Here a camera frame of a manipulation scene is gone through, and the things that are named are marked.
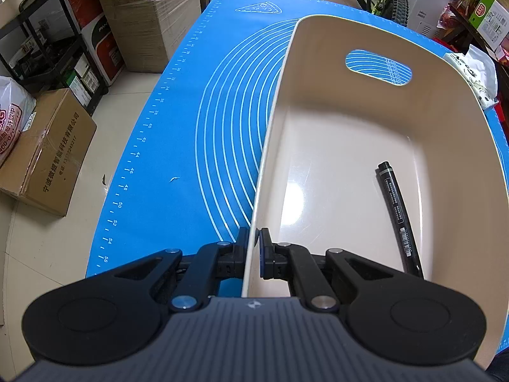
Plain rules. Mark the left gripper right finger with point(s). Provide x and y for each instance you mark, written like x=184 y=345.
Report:
x=301 y=270

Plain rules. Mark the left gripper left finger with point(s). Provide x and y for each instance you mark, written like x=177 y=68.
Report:
x=201 y=274

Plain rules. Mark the beige plastic storage bin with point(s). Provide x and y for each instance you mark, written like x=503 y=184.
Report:
x=352 y=95

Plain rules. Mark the black marker pen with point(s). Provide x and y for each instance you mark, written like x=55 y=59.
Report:
x=399 y=218

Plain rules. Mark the blue silicone baking mat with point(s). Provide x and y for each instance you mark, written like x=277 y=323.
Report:
x=188 y=174

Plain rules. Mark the cardboard box on floor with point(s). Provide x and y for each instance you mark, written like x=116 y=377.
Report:
x=43 y=167

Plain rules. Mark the white red plastic bag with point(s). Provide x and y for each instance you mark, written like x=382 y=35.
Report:
x=17 y=106

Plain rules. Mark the stacked cardboard boxes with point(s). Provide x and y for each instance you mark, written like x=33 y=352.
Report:
x=148 y=32

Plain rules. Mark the red white appliance box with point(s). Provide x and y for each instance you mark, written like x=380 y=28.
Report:
x=99 y=39

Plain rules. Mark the white tissue box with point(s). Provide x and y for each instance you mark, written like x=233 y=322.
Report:
x=478 y=69

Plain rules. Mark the black metal shelf rack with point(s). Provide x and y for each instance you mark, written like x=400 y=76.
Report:
x=53 y=54

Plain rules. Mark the green white product box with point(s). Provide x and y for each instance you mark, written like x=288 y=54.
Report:
x=490 y=19

